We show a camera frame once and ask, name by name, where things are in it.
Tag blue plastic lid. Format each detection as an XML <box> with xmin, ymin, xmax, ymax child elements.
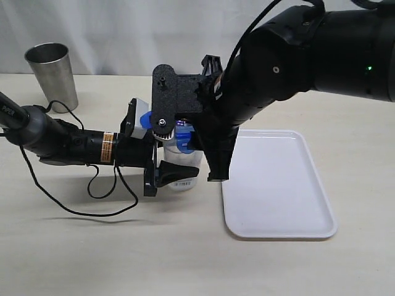
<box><xmin>141</xmin><ymin>111</ymin><xmax>194</xmax><ymax>154</ymax></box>

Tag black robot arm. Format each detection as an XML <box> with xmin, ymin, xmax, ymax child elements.
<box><xmin>1</xmin><ymin>94</ymin><xmax>157</xmax><ymax>197</ymax></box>

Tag stainless steel cup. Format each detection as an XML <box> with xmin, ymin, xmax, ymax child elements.
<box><xmin>24</xmin><ymin>43</ymin><xmax>78</xmax><ymax>113</ymax></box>

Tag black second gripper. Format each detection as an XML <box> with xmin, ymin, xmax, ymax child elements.
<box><xmin>151</xmin><ymin>55</ymin><xmax>236</xmax><ymax>182</ymax></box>

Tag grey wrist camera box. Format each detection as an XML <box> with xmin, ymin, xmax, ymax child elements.
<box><xmin>152</xmin><ymin>129</ymin><xmax>175</xmax><ymax>142</ymax></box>
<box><xmin>131</xmin><ymin>98</ymin><xmax>150</xmax><ymax>139</ymax></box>

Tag clear plastic tall container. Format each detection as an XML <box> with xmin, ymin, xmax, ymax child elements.
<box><xmin>162</xmin><ymin>135</ymin><xmax>203</xmax><ymax>192</ymax></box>

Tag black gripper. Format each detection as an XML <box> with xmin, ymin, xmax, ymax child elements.
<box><xmin>115</xmin><ymin>98</ymin><xmax>199</xmax><ymax>196</ymax></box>

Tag white curtain backdrop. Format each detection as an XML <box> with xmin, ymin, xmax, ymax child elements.
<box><xmin>0</xmin><ymin>0</ymin><xmax>395</xmax><ymax>79</ymax></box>

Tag white rectangular tray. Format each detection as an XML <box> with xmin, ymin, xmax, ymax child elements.
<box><xmin>222</xmin><ymin>129</ymin><xmax>338</xmax><ymax>241</ymax></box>

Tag black second robot arm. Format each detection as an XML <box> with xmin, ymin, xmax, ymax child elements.
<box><xmin>150</xmin><ymin>1</ymin><xmax>394</xmax><ymax>181</ymax></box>

